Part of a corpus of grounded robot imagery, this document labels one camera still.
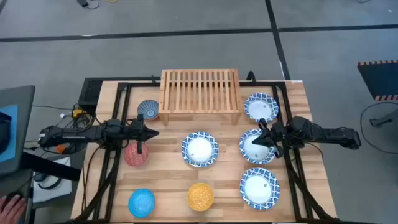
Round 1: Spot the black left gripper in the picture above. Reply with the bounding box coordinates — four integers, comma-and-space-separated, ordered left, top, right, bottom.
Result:
125, 113, 160, 156

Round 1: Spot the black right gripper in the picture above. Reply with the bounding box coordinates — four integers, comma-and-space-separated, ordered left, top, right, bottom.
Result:
252, 118, 292, 158

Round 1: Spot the blue-white patterned plate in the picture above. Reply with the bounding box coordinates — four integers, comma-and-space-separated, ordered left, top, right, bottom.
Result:
239, 128, 277, 165
243, 92, 280, 123
181, 131, 220, 168
239, 167, 281, 211

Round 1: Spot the bowl grey-blue inside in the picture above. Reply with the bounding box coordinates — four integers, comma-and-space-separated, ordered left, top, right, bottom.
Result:
137, 99, 160, 121

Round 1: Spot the bowl red inside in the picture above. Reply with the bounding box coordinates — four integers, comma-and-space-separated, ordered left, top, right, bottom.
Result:
124, 141, 149, 167

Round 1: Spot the bowl light-blue inside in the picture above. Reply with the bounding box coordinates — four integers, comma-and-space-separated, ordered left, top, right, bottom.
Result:
128, 188, 155, 218

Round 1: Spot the bowl yellow inside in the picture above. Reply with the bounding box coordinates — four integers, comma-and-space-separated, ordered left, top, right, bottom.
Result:
187, 182, 215, 212

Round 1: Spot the wooden slatted shelf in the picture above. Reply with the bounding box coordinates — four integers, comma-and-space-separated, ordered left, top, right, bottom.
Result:
158, 68, 243, 126

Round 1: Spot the black perforated box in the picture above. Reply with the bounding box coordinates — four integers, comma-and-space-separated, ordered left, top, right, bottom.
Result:
78, 77, 104, 109

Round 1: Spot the yellow connector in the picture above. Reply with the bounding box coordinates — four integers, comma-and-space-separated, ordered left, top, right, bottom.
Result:
72, 107, 87, 119

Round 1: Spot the white paper sheet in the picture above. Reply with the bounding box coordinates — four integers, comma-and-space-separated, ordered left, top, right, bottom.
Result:
32, 157, 82, 205

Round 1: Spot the grey stand base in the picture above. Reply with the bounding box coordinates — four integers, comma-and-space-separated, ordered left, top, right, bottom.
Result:
369, 108, 398, 128

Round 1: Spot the black mat with orange stripes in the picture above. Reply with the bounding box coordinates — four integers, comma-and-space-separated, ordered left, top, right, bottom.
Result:
356, 60, 398, 101

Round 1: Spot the black power adapter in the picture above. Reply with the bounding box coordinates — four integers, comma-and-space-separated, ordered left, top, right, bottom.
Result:
76, 0, 100, 10

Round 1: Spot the person's hand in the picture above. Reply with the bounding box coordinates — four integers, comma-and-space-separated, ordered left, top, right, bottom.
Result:
0, 194, 28, 224

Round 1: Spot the black metal table frame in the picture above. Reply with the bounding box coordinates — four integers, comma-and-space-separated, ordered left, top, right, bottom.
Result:
73, 80, 341, 224

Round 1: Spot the black floor cable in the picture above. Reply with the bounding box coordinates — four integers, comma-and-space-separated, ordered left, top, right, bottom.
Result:
359, 101, 398, 156

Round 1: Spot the black coiled cable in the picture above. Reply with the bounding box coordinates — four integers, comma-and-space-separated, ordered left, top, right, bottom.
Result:
33, 172, 62, 190

